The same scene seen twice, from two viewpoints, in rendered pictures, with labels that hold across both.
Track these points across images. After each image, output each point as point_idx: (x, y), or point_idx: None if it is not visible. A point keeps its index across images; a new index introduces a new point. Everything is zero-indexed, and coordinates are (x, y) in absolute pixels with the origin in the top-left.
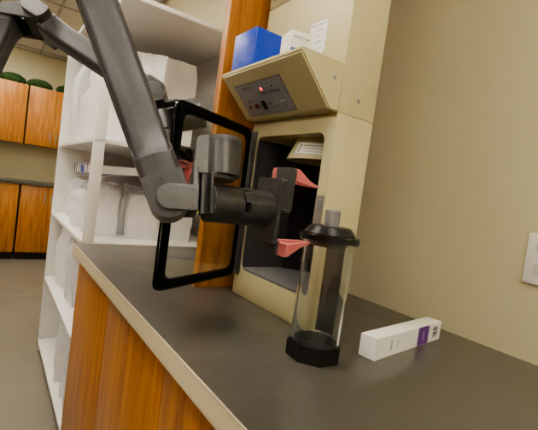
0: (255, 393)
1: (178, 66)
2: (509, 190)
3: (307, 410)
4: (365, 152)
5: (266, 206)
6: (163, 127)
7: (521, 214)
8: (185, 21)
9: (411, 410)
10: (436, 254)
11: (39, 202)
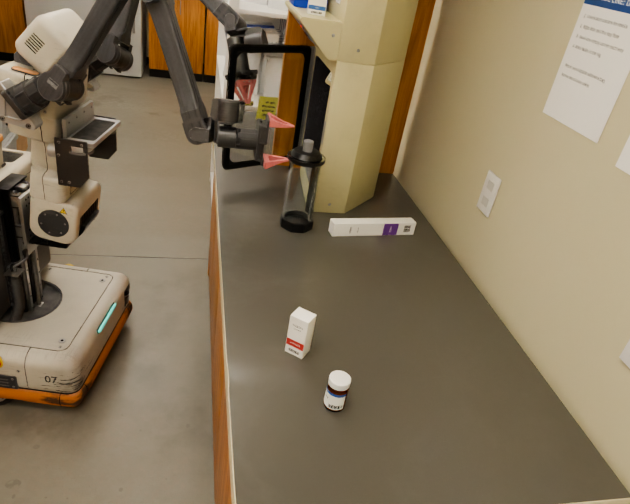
0: (239, 235)
1: None
2: (491, 130)
3: (256, 247)
4: (366, 89)
5: (250, 140)
6: (194, 94)
7: (491, 153)
8: None
9: (312, 261)
10: (450, 170)
11: None
